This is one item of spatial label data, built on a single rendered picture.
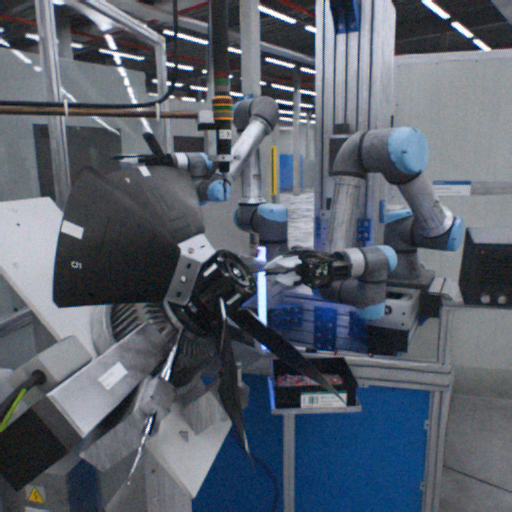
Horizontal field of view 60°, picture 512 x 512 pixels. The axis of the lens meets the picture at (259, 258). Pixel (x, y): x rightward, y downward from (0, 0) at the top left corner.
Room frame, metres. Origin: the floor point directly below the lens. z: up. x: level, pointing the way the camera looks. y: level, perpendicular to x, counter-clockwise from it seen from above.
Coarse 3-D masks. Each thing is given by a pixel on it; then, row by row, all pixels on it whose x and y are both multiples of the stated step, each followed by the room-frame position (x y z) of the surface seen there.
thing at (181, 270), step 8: (184, 256) 0.81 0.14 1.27; (184, 264) 0.81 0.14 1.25; (192, 264) 0.83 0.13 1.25; (176, 272) 0.80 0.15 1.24; (184, 272) 0.81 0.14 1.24; (192, 272) 0.83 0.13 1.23; (176, 280) 0.80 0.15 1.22; (192, 280) 0.83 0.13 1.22; (176, 288) 0.80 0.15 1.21; (184, 288) 0.81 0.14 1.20; (192, 288) 0.83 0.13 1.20; (168, 296) 0.79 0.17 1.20; (176, 296) 0.80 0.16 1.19; (184, 296) 0.81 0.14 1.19; (184, 304) 0.82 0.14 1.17
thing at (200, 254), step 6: (192, 240) 0.94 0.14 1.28; (198, 240) 0.94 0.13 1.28; (204, 240) 0.94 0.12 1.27; (180, 246) 0.92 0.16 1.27; (186, 246) 0.92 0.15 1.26; (192, 246) 0.93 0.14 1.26; (198, 246) 0.93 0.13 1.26; (210, 246) 0.93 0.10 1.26; (186, 252) 0.91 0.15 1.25; (198, 252) 0.92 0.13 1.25; (204, 252) 0.92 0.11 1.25; (210, 252) 0.92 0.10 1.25; (198, 258) 0.91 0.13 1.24; (204, 258) 0.91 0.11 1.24
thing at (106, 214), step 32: (96, 192) 0.70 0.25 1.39; (96, 224) 0.68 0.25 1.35; (128, 224) 0.72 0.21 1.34; (64, 256) 0.62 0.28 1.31; (96, 256) 0.66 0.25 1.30; (128, 256) 0.71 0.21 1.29; (160, 256) 0.76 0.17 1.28; (64, 288) 0.61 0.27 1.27; (96, 288) 0.66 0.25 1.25; (128, 288) 0.71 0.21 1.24; (160, 288) 0.76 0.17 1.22
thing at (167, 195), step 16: (112, 176) 1.00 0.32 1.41; (144, 176) 1.03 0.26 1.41; (160, 176) 1.05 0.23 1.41; (176, 176) 1.07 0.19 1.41; (128, 192) 0.98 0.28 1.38; (144, 192) 0.99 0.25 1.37; (160, 192) 1.01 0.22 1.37; (176, 192) 1.02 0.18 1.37; (192, 192) 1.04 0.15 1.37; (144, 208) 0.97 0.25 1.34; (160, 208) 0.97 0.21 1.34; (176, 208) 0.98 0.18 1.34; (192, 208) 1.00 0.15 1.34; (160, 224) 0.95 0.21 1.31; (176, 224) 0.95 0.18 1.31; (192, 224) 0.96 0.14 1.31; (176, 240) 0.93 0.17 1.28
